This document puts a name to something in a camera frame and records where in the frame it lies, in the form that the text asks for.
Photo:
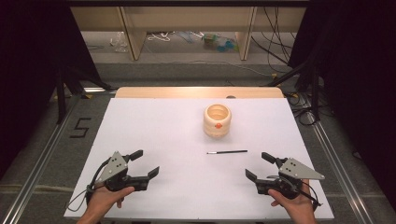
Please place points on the aluminium floor rail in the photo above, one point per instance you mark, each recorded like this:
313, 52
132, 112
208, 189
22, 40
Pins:
341, 174
32, 174

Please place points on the person's right hand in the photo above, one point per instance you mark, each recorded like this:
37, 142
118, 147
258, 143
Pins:
295, 205

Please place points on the beige wooden shelf unit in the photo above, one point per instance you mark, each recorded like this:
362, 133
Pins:
186, 18

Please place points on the white table sheet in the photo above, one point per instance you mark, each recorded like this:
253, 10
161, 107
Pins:
186, 180

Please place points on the black curtain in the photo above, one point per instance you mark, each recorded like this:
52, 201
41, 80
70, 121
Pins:
34, 62
355, 77

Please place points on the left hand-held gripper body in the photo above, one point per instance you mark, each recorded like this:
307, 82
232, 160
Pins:
114, 168

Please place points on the person's left hand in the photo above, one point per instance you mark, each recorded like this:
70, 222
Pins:
102, 199

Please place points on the clear plastic bag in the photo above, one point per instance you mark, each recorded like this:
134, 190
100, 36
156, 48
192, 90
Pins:
120, 42

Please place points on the cream ribbed pen holder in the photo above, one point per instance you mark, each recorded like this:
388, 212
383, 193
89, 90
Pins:
217, 123

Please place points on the bag of colourful toys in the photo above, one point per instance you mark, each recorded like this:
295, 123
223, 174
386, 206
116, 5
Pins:
219, 43

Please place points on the black pen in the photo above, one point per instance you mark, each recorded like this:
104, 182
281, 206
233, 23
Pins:
229, 151

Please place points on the black metal stand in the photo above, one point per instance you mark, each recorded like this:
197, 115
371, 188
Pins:
62, 90
306, 77

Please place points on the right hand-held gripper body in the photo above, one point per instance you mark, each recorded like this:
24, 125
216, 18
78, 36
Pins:
295, 172

